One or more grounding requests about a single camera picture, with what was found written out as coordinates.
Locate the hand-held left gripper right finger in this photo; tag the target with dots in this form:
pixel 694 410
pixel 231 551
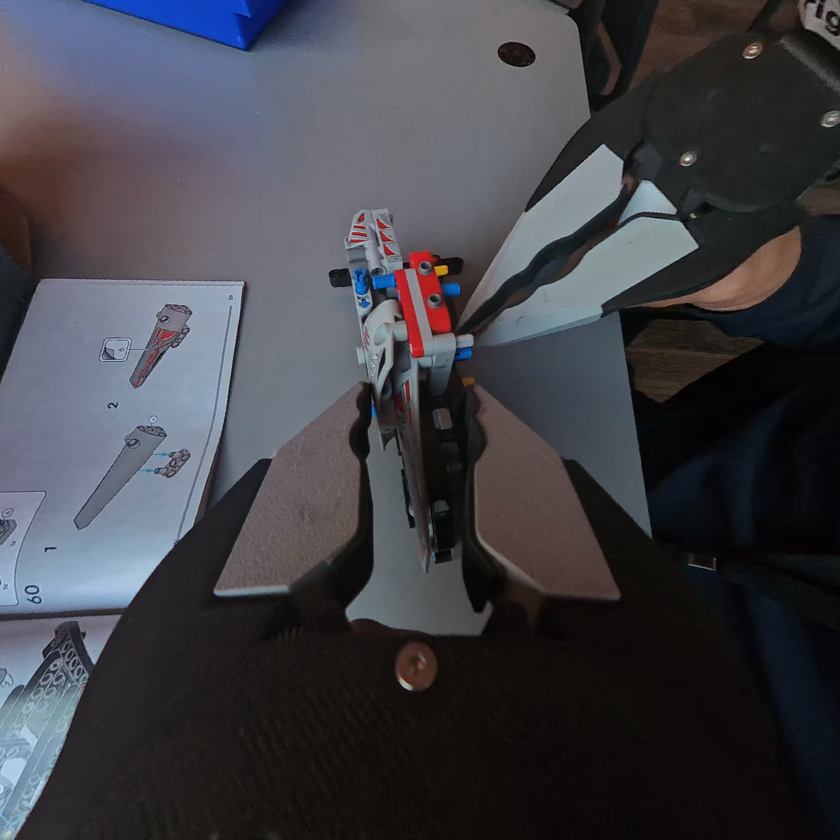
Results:
pixel 531 518

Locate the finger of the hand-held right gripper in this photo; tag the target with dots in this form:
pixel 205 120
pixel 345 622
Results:
pixel 577 190
pixel 590 275

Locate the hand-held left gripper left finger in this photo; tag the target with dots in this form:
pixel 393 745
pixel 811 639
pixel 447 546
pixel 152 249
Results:
pixel 302 518

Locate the lego truck model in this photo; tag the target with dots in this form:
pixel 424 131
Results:
pixel 426 302

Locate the person's right forearm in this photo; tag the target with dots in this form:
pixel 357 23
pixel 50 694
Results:
pixel 820 295

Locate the lego instruction booklet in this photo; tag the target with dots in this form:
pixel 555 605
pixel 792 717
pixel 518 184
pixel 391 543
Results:
pixel 65 426

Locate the person's right hand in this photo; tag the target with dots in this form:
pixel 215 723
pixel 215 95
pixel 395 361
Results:
pixel 754 282

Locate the round table grommet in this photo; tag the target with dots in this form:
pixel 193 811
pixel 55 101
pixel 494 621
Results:
pixel 516 54

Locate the person's dark clothing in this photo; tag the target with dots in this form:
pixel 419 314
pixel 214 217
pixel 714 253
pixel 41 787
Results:
pixel 754 459

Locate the blue plastic bin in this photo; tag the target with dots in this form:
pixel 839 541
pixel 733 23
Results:
pixel 197 16

